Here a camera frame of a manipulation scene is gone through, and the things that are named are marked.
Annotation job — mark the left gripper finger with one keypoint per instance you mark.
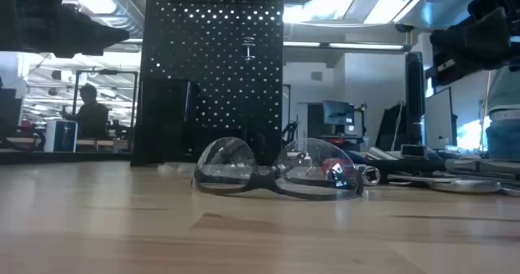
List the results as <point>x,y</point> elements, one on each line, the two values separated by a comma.
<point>89,34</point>

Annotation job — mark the clear safety glasses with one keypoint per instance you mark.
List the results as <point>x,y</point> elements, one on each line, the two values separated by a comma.
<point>266,182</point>

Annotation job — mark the black lab robot arm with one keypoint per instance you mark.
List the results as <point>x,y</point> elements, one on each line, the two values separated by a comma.
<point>290,131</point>

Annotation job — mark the silver double peg hook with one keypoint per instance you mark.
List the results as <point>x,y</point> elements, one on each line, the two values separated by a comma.
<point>248,48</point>

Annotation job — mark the black tall column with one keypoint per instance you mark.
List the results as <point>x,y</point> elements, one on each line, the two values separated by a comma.
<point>415,99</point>

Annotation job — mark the white panel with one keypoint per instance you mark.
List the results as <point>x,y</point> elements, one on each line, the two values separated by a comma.
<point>438,121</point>

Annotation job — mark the tall black pegboard bin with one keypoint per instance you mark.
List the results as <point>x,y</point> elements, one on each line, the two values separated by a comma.
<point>162,119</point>

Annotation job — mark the black leaning panel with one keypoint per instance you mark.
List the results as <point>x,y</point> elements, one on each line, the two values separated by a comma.
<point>390,127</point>

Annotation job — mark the long fluorescent light fixture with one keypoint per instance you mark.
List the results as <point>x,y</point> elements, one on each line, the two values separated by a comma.
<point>345,45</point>

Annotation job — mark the black metal pegboard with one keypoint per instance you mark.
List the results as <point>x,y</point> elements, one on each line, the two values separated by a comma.
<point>211,83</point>

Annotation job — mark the grey striped work glove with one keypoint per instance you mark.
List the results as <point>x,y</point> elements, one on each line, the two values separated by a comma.
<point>382,154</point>

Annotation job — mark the computer monitor on stand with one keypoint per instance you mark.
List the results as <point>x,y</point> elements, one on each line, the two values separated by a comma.
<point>338,112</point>

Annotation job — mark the short black pegboard bin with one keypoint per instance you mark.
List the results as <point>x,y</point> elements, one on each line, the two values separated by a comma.
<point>219,131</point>

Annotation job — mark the silver air duct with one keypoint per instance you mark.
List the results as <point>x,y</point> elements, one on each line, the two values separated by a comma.
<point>109,5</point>

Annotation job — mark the black metal table frame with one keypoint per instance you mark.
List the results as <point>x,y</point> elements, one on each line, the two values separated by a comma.
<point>61,157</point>

